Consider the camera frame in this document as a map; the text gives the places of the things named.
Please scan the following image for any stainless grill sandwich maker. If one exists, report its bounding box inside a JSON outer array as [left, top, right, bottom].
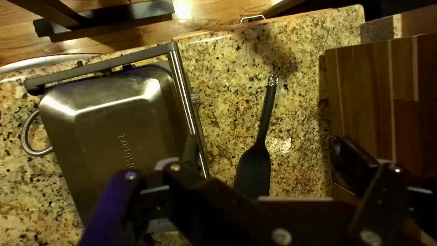
[[25, 42, 203, 221]]

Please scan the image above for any wooden cutting board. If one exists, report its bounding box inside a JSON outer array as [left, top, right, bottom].
[[320, 32, 437, 188]]

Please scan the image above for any grey power cable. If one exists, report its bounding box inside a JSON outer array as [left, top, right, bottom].
[[20, 108, 55, 157]]

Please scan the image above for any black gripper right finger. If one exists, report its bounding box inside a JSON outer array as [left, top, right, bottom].
[[331, 136, 437, 246]]

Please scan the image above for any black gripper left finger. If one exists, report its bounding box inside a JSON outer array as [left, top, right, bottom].
[[81, 135, 293, 246]]

